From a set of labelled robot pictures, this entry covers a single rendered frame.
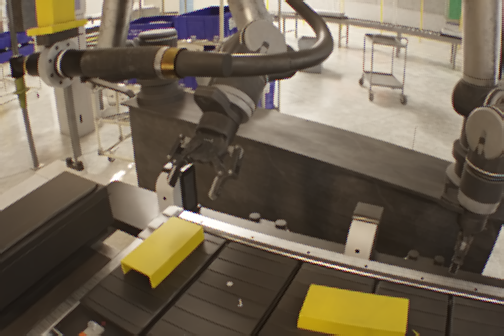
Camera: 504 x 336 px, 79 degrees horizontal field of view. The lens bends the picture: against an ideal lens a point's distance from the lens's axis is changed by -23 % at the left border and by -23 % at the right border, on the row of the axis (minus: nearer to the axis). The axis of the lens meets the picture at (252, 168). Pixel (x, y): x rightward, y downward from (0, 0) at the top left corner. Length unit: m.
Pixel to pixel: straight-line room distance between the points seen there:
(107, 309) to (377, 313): 0.41
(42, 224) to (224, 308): 0.34
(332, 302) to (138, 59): 0.43
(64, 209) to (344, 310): 0.50
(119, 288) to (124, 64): 0.36
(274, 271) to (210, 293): 0.12
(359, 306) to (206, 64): 0.39
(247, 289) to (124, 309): 0.20
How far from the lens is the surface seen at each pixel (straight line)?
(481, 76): 0.94
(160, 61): 0.49
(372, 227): 0.79
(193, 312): 0.59
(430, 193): 1.17
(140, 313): 0.60
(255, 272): 0.66
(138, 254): 0.66
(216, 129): 0.71
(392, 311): 0.57
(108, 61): 0.55
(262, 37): 0.80
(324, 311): 0.55
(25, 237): 0.67
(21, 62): 0.76
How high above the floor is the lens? 1.45
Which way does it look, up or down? 27 degrees down
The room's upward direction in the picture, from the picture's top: straight up
